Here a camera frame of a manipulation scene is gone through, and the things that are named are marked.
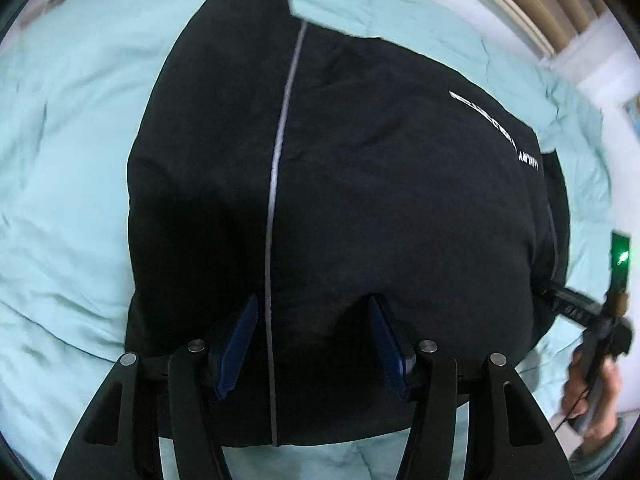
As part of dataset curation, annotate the light teal blanket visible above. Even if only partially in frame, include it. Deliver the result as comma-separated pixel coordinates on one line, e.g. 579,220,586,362
0,0,627,480

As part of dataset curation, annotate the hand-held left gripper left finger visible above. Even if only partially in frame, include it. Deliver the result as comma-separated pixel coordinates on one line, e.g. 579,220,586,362
52,294,261,480

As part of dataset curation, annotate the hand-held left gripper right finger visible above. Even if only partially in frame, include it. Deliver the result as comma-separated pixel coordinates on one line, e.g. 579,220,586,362
366,294,576,480

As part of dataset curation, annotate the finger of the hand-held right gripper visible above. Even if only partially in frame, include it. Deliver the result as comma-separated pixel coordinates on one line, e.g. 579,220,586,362
537,285,610,320

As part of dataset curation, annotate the person's right hand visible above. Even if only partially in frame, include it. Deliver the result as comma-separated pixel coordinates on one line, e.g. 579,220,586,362
560,347,625,453

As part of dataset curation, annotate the white wall trim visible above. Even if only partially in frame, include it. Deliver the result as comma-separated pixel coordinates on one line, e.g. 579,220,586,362
539,10,640,111

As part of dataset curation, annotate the wall picture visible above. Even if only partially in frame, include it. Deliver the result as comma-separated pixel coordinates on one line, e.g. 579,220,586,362
621,102,640,138

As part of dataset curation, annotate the black jacket with grey piping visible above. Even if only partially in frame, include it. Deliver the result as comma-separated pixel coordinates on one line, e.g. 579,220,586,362
125,0,572,448

